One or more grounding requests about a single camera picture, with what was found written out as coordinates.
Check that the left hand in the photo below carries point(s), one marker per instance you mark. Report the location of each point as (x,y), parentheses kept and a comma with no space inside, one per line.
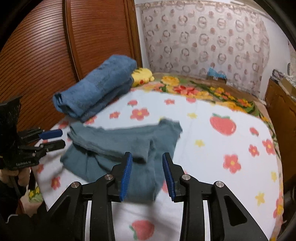
(23,176)

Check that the folded blue denim jeans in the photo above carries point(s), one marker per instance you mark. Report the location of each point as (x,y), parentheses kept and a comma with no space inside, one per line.
(113,78)

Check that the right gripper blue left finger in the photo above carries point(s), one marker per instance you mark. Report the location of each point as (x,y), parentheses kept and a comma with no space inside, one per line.
(126,176)

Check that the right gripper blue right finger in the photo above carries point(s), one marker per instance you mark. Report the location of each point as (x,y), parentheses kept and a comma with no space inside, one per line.
(168,172)

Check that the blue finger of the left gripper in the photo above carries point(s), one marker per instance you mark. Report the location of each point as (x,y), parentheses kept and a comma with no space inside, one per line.
(45,135)
(54,145)

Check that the wooden louvered wardrobe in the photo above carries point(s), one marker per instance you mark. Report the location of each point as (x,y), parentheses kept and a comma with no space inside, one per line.
(48,46)

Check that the floral orange green blanket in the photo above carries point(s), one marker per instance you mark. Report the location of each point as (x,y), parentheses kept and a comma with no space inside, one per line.
(211,91)

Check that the cardboard box on cabinet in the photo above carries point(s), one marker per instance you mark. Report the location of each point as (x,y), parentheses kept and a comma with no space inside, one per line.
(288,86)

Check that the pink ring pattern curtain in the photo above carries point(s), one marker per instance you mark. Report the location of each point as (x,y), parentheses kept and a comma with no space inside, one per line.
(189,37)

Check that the wooden sideboard cabinet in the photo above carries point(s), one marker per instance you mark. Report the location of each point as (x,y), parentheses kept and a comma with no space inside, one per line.
(281,110)

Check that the yellow pikachu plush toy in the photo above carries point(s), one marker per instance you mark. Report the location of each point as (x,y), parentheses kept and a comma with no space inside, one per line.
(142,76)

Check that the cardboard box with blue bag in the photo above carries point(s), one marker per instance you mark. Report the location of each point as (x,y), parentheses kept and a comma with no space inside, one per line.
(219,76)

